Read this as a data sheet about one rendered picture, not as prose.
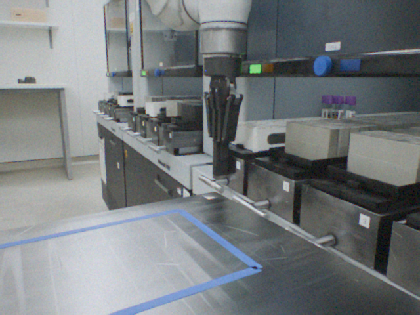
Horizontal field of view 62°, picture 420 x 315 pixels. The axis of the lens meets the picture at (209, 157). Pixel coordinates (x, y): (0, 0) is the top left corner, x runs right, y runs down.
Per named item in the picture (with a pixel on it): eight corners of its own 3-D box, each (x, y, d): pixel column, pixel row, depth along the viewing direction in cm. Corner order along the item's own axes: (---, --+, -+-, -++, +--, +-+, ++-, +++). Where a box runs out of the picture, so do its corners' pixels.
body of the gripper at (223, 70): (251, 56, 67) (249, 105, 69) (229, 58, 74) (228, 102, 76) (215, 54, 63) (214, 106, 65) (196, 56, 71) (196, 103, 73)
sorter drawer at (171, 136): (318, 133, 145) (319, 111, 143) (344, 138, 133) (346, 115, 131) (146, 148, 115) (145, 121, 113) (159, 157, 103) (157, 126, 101)
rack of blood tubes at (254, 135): (330, 140, 92) (331, 115, 91) (361, 146, 83) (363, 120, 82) (230, 149, 80) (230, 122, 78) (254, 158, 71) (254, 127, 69)
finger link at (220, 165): (227, 141, 73) (229, 142, 72) (226, 174, 74) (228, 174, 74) (214, 142, 72) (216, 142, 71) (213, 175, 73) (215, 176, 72)
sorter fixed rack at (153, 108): (212, 114, 154) (212, 100, 153) (222, 117, 145) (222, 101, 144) (145, 117, 142) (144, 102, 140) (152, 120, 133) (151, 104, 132)
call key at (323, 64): (317, 75, 56) (319, 56, 56) (331, 75, 54) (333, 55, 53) (312, 75, 56) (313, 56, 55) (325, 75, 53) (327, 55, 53)
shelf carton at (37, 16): (12, 21, 324) (10, 6, 321) (14, 24, 343) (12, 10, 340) (46, 23, 335) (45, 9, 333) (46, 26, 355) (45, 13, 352)
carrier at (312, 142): (336, 164, 59) (340, 128, 57) (327, 165, 58) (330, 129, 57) (292, 151, 69) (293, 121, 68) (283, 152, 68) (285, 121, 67)
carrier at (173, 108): (183, 119, 121) (182, 102, 120) (177, 119, 120) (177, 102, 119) (171, 116, 131) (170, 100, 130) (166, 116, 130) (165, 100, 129)
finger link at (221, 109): (231, 86, 70) (235, 86, 69) (231, 142, 73) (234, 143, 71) (214, 86, 69) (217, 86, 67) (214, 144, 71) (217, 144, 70)
